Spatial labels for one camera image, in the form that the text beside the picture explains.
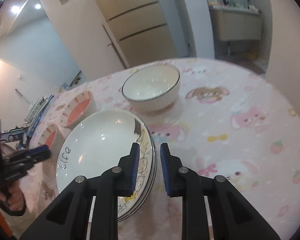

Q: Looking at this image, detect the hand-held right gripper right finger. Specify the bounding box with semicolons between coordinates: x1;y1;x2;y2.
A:
160;142;282;240

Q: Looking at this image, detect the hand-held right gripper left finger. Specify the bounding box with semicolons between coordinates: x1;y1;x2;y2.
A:
19;142;141;240

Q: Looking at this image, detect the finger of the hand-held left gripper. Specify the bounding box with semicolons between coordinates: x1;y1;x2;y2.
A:
8;151;52;171
4;145;50;162

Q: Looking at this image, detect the carrot print pink bowl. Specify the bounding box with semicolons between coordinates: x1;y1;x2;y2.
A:
59;91;97;130
39;123;65;153

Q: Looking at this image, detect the white cartoon print plate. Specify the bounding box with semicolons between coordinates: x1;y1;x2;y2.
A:
116;120;155;212
56;109;153;207
117;135;158;222
117;127;157;217

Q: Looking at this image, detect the white ribbed black-rimmed bowl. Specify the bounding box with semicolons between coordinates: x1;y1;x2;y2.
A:
122;64;182;112

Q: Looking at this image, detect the person's left hand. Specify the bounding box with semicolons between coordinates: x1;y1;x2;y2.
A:
6;182;27;212

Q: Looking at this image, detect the blue flat box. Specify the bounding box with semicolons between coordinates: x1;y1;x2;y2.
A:
27;94;56;140

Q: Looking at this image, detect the pink cartoon print tablecloth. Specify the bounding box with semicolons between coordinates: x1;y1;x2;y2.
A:
22;58;300;240

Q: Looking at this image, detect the beige three-door fridge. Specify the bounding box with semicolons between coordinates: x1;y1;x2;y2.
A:
84;0;178;68

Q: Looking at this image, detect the beige vanity cabinet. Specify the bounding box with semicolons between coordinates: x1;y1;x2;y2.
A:
209;6;263;42

